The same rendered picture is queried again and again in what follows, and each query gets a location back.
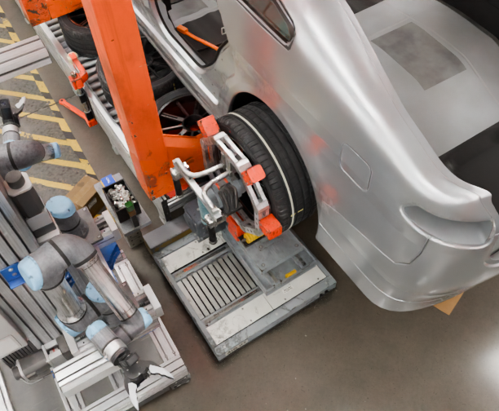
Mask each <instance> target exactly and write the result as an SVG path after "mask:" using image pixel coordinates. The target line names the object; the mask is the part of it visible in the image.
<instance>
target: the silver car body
mask: <svg viewBox="0 0 499 411"><path fill-rule="evenodd" d="M132 4H133V8H134V11H135V18H136V21H137V25H138V29H139V30H140V32H141V33H142V34H143V35H144V36H145V37H146V38H147V39H148V40H149V41H150V42H151V44H152V45H153V46H154V48H155V49H156V50H157V52H158V53H159V54H160V55H161V57H162V58H163V59H164V61H165V62H166V63H167V64H168V65H169V66H170V68H171V69H172V71H173V72H174V73H175V75H176V76H177V77H178V79H179V80H180V81H181V82H182V83H183V84H184V85H185V87H186V88H187V89H188V90H189V92H190V93H191V94H192V95H193V96H194V98H195V99H196V100H197V101H198V102H199V103H200V105H201V106H202V107H203V108H204V109H205V111H206V112H207V113H208V114H209V115H214V117H215V120H216V119H218V118H220V117H222V116H224V115H226V114H227V105H228V101H229V100H230V98H231V96H232V95H233V94H234V93H235V92H236V91H248V92H251V93H253V94H254V95H256V96H258V97H259V98H260V99H261V100H263V101H264V102H265V103H266V104H267V105H268V106H269V107H270V108H271V109H272V111H273V112H274V113H275V114H276V115H277V116H278V117H279V118H280V120H281V122H282V123H283V124H284V126H285V128H286V129H287V131H288V132H289V134H290V135H291V137H292V139H293V141H294V142H295V144H296V146H297V148H298V150H299V152H300V154H301V156H302V159H303V161H304V163H305V165H306V168H307V171H308V173H309V175H310V178H311V182H312V185H313V188H314V191H315V195H316V201H317V206H318V212H319V231H318V235H317V238H316V239H317V240H318V242H319V243H320V244H321V245H322V246H323V247H324V248H325V250H326V251H327V252H328V253H329V254H330V256H331V257H332V258H333V259H334V260H335V261H336V263H337V264H338V265H339V266H340V267H341V269H342V270H343V271H344V272H345V273H346V274H347V275H348V276H349V277H350V278H351V280H352V281H353V282H354V283H355V285H356V286H357V287H358V288H359V289H360V290H361V292H362V293H363V294H364V295H365V296H366V297H367V298H368V299H369V300H370V301H371V302H372V303H374V304H375V305H377V306H379V307H380V308H383V309H386V310H388V311H394V312H409V311H415V310H419V309H423V308H426V307H430V306H433V305H436V304H438V303H442V302H444V301H446V300H448V299H451V298H453V297H455V296H457V295H459V294H461V293H463V292H465V291H467V290H469V289H471V288H472V287H474V286H476V285H478V284H480V283H482V282H485V281H487V280H489V279H491V278H493V277H495V276H498V275H499V0H132Z"/></svg>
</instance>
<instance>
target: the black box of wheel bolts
mask: <svg viewBox="0 0 499 411"><path fill-rule="evenodd" d="M102 190H103V192H104V195H105V197H106V199H107V201H108V203H109V205H110V206H111V208H112V210H113V212H114V214H115V215H116V217H117V219H118V221H119V222H120V223H123V222H125V221H126V220H128V219H130V216H129V215H128V213H127V211H126V208H125V205H124V204H125V203H126V202H128V201H131V202H132V203H133V205H134V208H135V211H136V215H138V214H141V213H142V211H141V209H140V207H139V201H138V200H137V198H136V197H135V195H134V193H133V192H132V190H131V189H130V187H129V185H128V183H127V182H126V181H125V179H124V178H123V179H120V180H118V181H117V182H114V183H111V184H109V185H108V186H106V187H104V188H102Z"/></svg>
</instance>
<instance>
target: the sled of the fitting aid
mask: <svg viewBox="0 0 499 411"><path fill-rule="evenodd" d="M289 230H290V231H291V232H292V230H291V229H290V228H289ZM292 233H293V232H292ZM293 234H294V233H293ZM222 236H223V239H224V240H225V241H226V242H227V244H228V245H229V246H230V248H231V249H232V251H233V252H234V254H235V255H236V256H237V258H238V259H239V260H240V261H241V263H242V264H243V265H244V267H245V268H246V270H247V271H248V272H249V274H250V275H251V276H252V277H253V278H254V280H255V282H256V283H257V284H258V286H259V287H260V289H261V290H262V291H263V292H264V293H265V295H266V296H268V295H269V294H272V293H273V292H275V291H277V290H278V289H279V288H281V287H283V286H284V285H287V284H288V283H290V282H291V281H293V280H294V279H296V278H298V277H299V276H301V275H302V274H304V273H305V272H308V271H309V270H311V269H312V268H314V267H315V266H316V259H315V258H314V257H313V255H312V254H311V253H310V252H309V250H308V249H307V248H306V247H305V245H304V244H303V243H302V242H301V241H300V240H299V239H298V238H297V236H296V235H295V234H294V236H295V237H296V238H297V239H298V241H299V242H300V243H301V244H302V246H303V251H301V252H299V253H298V254H296V255H295V256H293V257H291V258H290V259H287V260H286V261H284V262H283V263H281V264H279V265H277V266H276V267H274V268H273V269H271V270H269V271H268V272H265V273H264V274H261V273H260V272H259V270H258V269H257V268H256V267H255V266H254V264H253V263H252V262H251V260H250V259H249V257H248V256H247V255H246V253H245V252H244V250H243V249H242V248H241V247H240V246H239V244H238V243H237V242H236V240H235V239H234V237H233V236H232V235H231V233H230V232H229V231H228V230H227V229H226V228H224V229H223V230H222Z"/></svg>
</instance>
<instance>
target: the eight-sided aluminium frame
mask: <svg viewBox="0 0 499 411"><path fill-rule="evenodd" d="M224 143H225V144H226V145H227V146H228V147H229V148H230V149H231V150H232V151H233V152H234V153H235V154H236V157H237V158H238V159H239V161H238V160H237V159H236V158H235V157H234V156H233V155H232V153H231V152H230V151H229V150H228V149H227V147H226V146H225V145H224ZM200 144H201V151H202V156H203V162H204V163H203V165H204V167H205V170H207V169H209V168H210V167H213V166H216V165H218V164H217V160H216V153H215V146H214V145H216V146H217V147H218V148H219V149H220V151H221V152H222V153H223V154H224V156H225V157H226V158H227V159H228V160H229V161H230V162H231V163H232V165H233V166H234V167H235V169H236V171H237V173H238V174H239V176H240V177H241V181H242V183H243V184H244V186H245V190H246V191H247V193H248V195H249V198H250V200H251V202H252V204H253V207H254V221H253V220H251V219H250V218H249V217H248V216H247V214H246V213H245V212H244V211H243V209H241V210H238V211H237V212H238V213H239V215H240V216H241V217H242V218H243V219H244V221H242V220H241V219H240V218H239V216H238V215H237V214H236V213H234V214H231V216H232V217H233V218H234V220H235V221H236V223H237V224H238V225H239V226H240V229H241V230H242V231H243V232H248V233H250V234H253V235H255V236H261V235H263V232H262V231H261V230H260V228H259V220H260V219H262V218H264V217H266V216H268V215H269V209H270V207H269V204H268V201H267V198H266V197H265V195H264V193H263V190H262V188H261V186H260V184H259V182H257V183H254V184H253V185H254V189H255V191H256V193H257V194H258V197H259V199H257V197H256V196H255V194H254V191H253V189H252V187H251V185H250V186H247V184H246V183H245V181H244V179H243V177H242V175H241V172H243V171H245V170H248V169H249V168H250V167H252V165H251V164H250V162H249V160H248V158H247V157H245V156H244V154H243V153H242V152H241V151H240V150H239V148H238V147H237V146H236V145H235V144H234V143H233V142H232V141H231V140H230V139H229V137H228V136H227V134H225V133H224V132H222V131H221V132H219V133H217V134H215V135H212V136H210V137H208V138H204V137H203V138H201V139H200ZM207 146H209V152H210V159H209V153H208V147H207ZM208 176H209V177H210V180H212V179H214V178H215V177H214V174H213V173H211V174H208Z"/></svg>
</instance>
